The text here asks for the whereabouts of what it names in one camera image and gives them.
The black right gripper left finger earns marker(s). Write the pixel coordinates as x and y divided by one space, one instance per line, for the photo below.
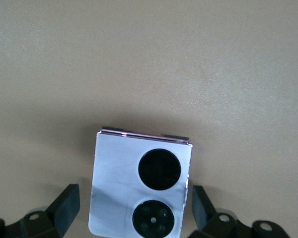
67 208

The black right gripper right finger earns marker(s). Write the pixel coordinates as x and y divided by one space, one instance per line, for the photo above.
202 210

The white flip phone black circles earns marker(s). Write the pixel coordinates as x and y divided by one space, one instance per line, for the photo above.
114 173

